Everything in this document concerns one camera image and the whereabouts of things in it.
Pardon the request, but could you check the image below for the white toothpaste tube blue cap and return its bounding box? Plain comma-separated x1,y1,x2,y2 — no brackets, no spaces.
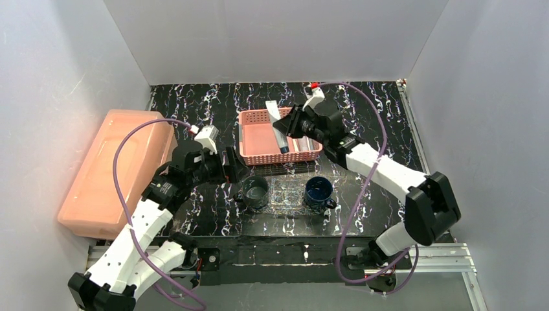
265,100,290,154

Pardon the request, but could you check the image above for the dark green mug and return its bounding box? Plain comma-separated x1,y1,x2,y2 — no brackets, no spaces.
233,176,269,210

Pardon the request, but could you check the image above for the pink perforated plastic basket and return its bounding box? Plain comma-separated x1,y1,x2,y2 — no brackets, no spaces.
238,109,322,166

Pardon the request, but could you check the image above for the clear textured acrylic holder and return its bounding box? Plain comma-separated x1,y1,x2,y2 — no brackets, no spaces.
268,176,305,209

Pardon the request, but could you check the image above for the dark blue mug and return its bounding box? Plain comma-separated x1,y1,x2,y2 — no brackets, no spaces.
303,176,337,214

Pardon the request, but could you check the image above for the clear textured oval tray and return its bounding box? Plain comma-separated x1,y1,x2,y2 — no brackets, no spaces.
255,175,328,216

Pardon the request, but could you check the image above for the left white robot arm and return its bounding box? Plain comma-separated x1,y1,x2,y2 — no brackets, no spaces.
68,141,249,310

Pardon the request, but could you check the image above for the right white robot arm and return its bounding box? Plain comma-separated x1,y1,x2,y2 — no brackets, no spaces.
273,105,461,264

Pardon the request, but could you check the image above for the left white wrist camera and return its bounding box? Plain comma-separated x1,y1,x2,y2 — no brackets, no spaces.
190,125,219,154

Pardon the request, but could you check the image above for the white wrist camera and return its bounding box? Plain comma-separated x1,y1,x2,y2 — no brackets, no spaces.
303,82,325,109
190,125,219,154

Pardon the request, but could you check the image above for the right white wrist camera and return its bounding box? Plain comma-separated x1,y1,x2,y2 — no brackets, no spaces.
303,82,325,109

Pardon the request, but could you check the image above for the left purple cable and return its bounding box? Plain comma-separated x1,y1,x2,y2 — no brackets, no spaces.
112,119,207,311

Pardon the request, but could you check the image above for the purple cable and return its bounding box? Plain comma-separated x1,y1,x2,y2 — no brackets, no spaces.
112,119,207,311
311,81,419,297

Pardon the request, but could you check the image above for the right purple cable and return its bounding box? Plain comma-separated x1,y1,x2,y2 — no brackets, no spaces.
311,81,419,297

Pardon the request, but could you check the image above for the aluminium frame rail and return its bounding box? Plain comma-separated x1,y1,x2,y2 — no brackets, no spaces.
85,243,477,273

